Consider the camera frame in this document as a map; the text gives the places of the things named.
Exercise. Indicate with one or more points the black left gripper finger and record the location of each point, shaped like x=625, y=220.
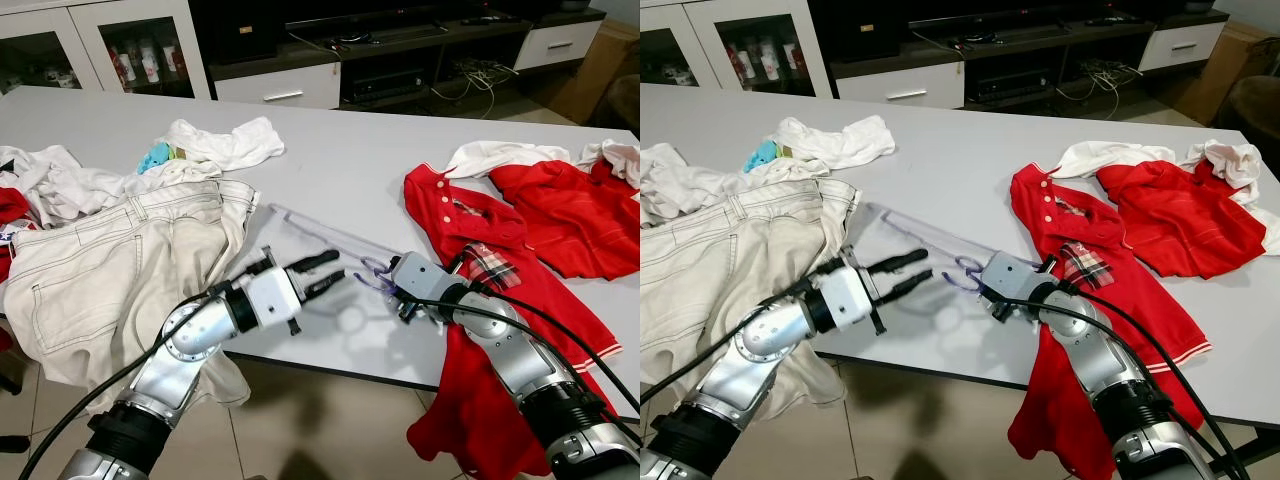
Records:
x=328, y=284
x=905, y=260
x=318, y=262
x=912, y=283

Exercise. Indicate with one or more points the brown chair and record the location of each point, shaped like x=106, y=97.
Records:
x=1255, y=110
x=625, y=100

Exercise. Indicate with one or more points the black table leg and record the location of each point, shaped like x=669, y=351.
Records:
x=1240, y=437

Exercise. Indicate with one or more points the white side drawer unit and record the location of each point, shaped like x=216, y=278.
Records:
x=1185, y=42
x=560, y=42

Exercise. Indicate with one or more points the red jacket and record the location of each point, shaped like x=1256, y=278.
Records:
x=1180, y=220
x=570, y=220

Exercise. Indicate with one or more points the cream denim jacket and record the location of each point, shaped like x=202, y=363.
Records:
x=720, y=265
x=110, y=270

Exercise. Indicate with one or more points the large brown cardboard box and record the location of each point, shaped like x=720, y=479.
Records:
x=605, y=75
x=1235, y=75

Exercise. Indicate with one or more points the clothes rack frame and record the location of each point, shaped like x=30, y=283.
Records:
x=12, y=440

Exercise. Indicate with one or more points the white cabinet with glass doors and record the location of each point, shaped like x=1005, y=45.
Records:
x=100, y=45
x=730, y=45

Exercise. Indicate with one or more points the white long-sleeve shirt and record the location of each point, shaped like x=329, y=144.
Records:
x=70, y=185
x=690, y=185

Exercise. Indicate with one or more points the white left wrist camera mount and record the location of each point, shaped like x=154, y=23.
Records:
x=852, y=297
x=275, y=298

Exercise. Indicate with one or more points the red polo shirt plaid trim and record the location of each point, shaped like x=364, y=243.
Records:
x=470, y=400
x=1060, y=410

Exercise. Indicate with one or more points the black low TV bench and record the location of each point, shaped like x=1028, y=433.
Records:
x=1020, y=45
x=400, y=45

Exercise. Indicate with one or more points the purple plastic clothes hanger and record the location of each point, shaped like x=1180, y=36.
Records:
x=380, y=278
x=972, y=276

